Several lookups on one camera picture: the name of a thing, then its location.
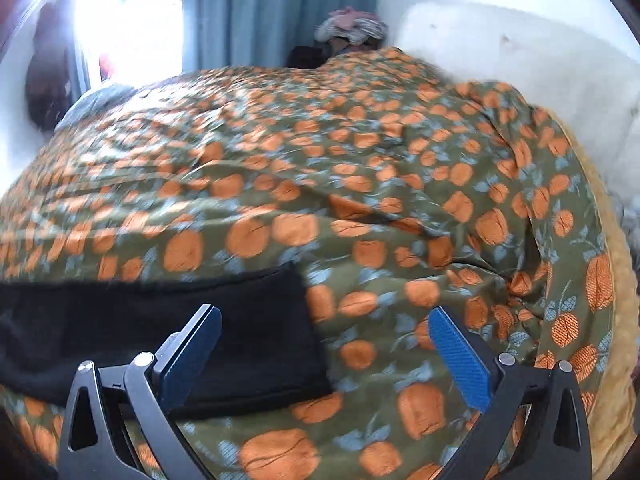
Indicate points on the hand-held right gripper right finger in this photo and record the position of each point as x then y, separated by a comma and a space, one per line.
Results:
460, 365

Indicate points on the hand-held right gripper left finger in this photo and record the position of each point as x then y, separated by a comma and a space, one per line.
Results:
192, 355

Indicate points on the black pants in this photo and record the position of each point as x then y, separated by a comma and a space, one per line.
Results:
100, 330

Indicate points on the grey patterned cloth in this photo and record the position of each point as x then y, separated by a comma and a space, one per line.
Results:
627, 225

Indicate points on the green orange-print blanket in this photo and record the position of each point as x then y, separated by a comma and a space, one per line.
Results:
300, 160

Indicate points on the grey pillow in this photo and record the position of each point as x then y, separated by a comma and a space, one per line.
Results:
95, 102

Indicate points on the dark cloth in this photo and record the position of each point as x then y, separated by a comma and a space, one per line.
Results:
47, 80

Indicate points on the white pillow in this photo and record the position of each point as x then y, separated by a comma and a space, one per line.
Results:
525, 50

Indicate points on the blue curtain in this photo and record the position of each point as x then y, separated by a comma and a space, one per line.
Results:
260, 10

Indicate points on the pile of crumpled clothes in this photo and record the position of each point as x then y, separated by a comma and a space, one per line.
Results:
350, 27

